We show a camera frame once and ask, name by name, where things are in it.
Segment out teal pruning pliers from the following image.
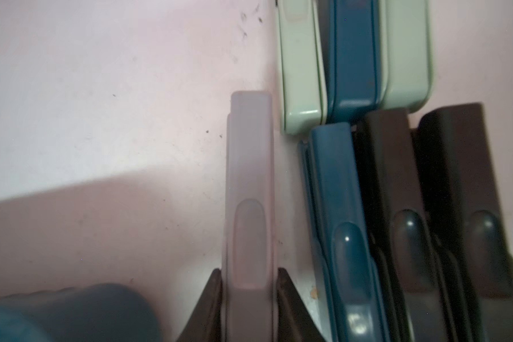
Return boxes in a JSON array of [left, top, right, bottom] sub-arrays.
[[299, 123, 390, 341]]

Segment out light green pliers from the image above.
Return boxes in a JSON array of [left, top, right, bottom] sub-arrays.
[[378, 0, 434, 113], [275, 1, 328, 135]]

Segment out black pruning pliers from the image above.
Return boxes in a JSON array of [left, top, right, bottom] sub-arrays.
[[354, 108, 457, 341], [415, 103, 513, 341]]

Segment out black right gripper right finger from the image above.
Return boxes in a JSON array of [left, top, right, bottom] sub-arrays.
[[276, 267, 325, 342]]

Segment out grey pruning pliers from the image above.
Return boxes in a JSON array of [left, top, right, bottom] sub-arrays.
[[221, 91, 278, 341]]

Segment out teal plastic storage box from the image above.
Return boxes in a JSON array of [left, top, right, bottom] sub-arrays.
[[0, 283, 162, 341]]

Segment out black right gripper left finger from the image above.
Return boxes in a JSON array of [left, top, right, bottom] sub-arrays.
[[176, 269, 222, 342]]

